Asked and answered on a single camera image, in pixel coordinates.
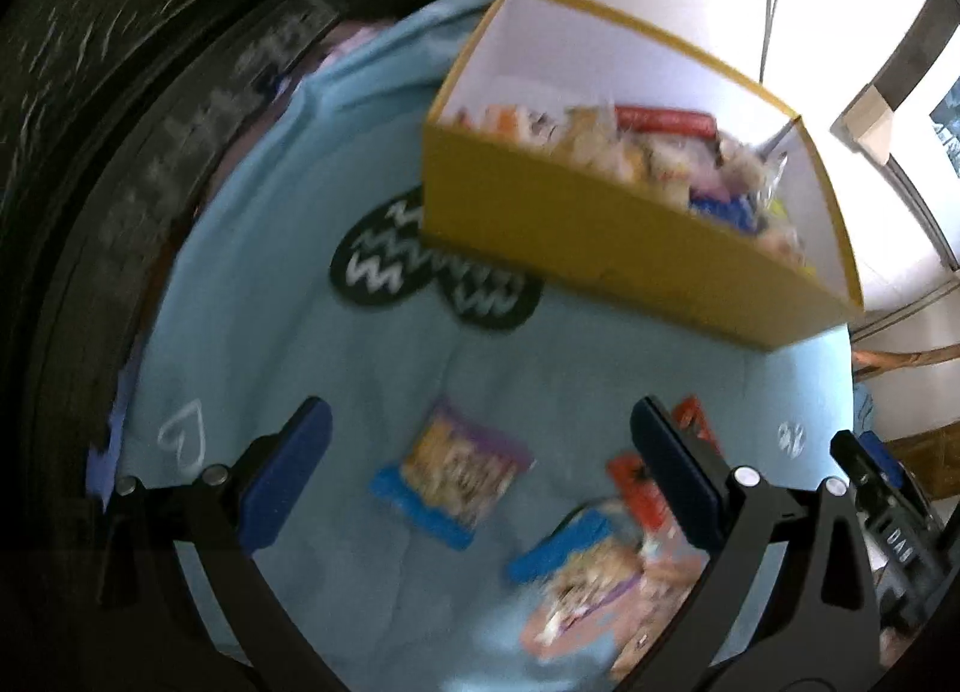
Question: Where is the red-orange snack packet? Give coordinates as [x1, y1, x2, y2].
[606, 452, 677, 537]

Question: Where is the wooden chair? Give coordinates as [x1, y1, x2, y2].
[851, 343, 960, 505]

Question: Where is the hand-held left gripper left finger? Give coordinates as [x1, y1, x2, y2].
[94, 396, 335, 692]

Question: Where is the orange-red bar packet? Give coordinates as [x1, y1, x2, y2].
[671, 396, 722, 454]

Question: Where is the orange rice cracker packet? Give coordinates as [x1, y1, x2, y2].
[457, 103, 542, 147]

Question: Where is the pink cloth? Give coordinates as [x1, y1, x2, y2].
[322, 24, 392, 68]

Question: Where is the long red snack packet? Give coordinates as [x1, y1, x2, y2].
[615, 105, 719, 139]

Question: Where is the framed plant painting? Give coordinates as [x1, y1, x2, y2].
[877, 0, 960, 273]

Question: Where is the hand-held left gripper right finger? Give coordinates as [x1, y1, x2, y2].
[628, 396, 880, 692]

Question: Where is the yellow cardboard box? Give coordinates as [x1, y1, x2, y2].
[420, 0, 865, 352]

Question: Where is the pale pink snack packet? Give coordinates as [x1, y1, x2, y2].
[615, 549, 713, 679]

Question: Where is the blue snack packet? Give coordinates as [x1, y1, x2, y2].
[690, 189, 760, 233]

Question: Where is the cardboard corner protector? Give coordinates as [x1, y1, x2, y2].
[829, 84, 901, 164]

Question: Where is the light blue printed tablecloth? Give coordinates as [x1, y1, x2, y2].
[86, 0, 878, 692]

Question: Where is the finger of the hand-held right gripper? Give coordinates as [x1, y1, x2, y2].
[829, 428, 901, 507]

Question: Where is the purple-blue cracker packet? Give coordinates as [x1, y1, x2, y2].
[510, 504, 655, 657]
[369, 399, 536, 552]

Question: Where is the dark carved wooden cabinet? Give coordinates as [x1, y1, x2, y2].
[0, 0, 481, 692]

